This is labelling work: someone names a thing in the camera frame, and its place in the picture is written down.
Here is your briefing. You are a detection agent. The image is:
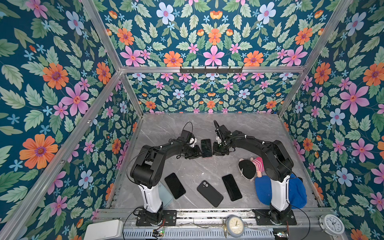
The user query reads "black phone pink edge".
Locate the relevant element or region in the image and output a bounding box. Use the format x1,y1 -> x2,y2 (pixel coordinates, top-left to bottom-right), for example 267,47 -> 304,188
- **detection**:
201,139 -> 213,158

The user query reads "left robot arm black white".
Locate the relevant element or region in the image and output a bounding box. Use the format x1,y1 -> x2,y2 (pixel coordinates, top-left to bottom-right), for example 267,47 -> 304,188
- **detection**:
130,137 -> 202,214

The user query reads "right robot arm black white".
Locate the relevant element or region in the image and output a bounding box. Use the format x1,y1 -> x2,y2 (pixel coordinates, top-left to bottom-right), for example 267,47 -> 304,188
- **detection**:
214,128 -> 294,212

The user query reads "black phone lower right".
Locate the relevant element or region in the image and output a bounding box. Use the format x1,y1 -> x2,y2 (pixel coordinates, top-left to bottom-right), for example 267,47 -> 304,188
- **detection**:
222,174 -> 243,202

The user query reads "black phone lower left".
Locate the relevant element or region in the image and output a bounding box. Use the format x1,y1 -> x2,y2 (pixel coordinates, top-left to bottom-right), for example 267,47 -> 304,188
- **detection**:
165,173 -> 186,200

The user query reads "light blue phone case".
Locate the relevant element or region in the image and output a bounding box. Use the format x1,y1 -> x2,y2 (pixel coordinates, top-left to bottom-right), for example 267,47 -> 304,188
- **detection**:
158,182 -> 174,208

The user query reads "round beige clock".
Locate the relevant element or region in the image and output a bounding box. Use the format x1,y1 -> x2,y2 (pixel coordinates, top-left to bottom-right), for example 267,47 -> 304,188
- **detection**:
225,215 -> 245,238

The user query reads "blue cloth hat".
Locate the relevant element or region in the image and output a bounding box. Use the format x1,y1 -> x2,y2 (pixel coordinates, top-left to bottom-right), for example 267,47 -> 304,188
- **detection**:
255,174 -> 307,209

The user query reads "white box device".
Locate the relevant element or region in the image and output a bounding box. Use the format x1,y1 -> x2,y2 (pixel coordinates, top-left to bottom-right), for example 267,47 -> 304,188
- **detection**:
84,220 -> 124,240

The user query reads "white alarm clock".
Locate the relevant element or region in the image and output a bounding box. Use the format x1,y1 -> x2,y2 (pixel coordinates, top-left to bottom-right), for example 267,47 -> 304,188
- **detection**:
319,214 -> 345,236

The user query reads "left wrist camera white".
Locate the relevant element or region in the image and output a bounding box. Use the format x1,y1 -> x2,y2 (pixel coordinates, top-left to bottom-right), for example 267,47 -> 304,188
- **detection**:
189,138 -> 197,148

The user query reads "black phone case camera cutout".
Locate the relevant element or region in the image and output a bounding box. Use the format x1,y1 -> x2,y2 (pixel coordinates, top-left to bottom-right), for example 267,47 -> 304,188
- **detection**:
197,181 -> 224,208

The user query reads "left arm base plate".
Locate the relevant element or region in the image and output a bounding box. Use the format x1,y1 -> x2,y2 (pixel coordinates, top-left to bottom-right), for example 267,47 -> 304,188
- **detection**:
136,210 -> 177,227

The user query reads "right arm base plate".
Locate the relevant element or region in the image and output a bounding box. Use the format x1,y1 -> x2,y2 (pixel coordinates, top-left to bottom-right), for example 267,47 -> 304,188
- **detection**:
252,209 -> 298,226

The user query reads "black hook rail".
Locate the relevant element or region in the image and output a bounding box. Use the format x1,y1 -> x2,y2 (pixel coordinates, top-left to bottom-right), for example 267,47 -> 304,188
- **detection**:
179,66 -> 243,75

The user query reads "aluminium front rail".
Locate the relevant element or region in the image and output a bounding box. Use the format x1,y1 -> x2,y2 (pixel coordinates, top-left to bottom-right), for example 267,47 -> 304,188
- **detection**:
94,208 -> 334,221

